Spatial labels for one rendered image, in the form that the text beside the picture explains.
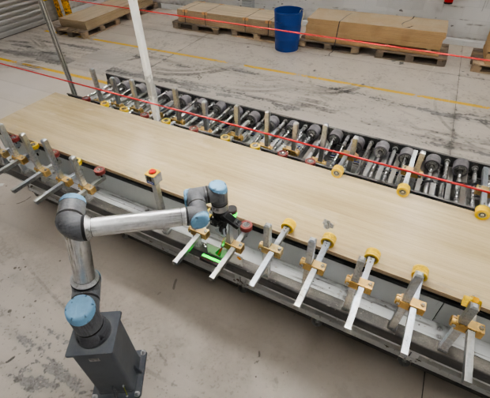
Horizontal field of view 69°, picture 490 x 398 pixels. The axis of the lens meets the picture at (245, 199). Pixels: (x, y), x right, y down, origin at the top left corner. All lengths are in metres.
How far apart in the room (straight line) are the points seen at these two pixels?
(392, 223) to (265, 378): 1.32
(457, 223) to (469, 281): 0.44
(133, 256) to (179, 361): 1.08
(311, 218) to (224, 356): 1.17
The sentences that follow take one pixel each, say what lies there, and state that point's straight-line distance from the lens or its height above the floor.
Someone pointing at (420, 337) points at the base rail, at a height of 0.70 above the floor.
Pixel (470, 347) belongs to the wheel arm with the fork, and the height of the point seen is 0.96.
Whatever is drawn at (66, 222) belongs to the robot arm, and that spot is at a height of 1.43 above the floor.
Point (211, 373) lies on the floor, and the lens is 2.70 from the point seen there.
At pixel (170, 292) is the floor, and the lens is 3.06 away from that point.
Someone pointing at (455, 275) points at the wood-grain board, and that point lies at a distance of 2.25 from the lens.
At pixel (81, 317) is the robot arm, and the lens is 2.07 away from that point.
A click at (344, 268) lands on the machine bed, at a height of 0.78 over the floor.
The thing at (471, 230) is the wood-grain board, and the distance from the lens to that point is 2.55.
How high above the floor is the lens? 2.50
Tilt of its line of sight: 42 degrees down
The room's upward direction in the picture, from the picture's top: 1 degrees counter-clockwise
